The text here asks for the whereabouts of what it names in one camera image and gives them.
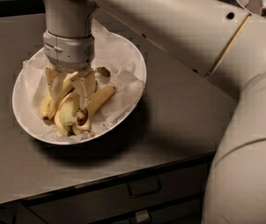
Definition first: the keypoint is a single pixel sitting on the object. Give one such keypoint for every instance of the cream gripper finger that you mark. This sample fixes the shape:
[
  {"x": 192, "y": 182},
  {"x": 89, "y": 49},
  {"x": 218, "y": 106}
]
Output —
[
  {"x": 55, "y": 78},
  {"x": 85, "y": 85}
]

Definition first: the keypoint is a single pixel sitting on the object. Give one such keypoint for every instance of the lower dark drawer front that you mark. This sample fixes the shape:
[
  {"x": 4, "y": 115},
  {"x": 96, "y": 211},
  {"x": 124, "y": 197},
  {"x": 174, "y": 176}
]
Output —
[{"x": 174, "y": 212}]

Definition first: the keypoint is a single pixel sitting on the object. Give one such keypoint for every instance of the white oval bowl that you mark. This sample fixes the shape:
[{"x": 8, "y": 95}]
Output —
[{"x": 26, "y": 115}]

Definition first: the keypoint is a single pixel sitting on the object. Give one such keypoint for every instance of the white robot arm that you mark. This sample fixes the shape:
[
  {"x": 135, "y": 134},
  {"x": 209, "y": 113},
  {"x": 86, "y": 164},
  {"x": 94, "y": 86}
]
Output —
[{"x": 225, "y": 46}]

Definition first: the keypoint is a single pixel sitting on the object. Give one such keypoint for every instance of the dark drawer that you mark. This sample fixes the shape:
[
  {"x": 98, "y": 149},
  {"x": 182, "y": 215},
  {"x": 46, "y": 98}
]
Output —
[
  {"x": 99, "y": 206},
  {"x": 174, "y": 212}
]

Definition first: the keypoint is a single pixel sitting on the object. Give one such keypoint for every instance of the upper dark drawer front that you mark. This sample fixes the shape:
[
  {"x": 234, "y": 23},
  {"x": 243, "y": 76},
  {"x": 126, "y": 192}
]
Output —
[{"x": 99, "y": 206}]

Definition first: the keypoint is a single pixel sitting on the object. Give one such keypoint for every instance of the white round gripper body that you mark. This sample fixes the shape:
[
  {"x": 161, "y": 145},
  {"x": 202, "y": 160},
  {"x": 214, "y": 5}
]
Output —
[{"x": 68, "y": 50}]

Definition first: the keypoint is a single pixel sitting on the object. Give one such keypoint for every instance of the black upper drawer handle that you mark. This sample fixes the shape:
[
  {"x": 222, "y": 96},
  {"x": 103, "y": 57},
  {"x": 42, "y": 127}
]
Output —
[{"x": 144, "y": 187}]

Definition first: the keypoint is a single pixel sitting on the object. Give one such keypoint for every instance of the left dark cabinet front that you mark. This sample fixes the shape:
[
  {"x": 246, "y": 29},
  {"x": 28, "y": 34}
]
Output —
[{"x": 17, "y": 214}]

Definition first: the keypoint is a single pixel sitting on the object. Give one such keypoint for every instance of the white label on drawer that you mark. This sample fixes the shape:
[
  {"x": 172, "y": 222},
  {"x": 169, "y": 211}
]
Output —
[{"x": 142, "y": 217}]

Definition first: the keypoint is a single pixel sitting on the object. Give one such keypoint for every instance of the white paper liner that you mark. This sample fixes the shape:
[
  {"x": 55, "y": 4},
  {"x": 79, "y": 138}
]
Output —
[{"x": 117, "y": 56}]

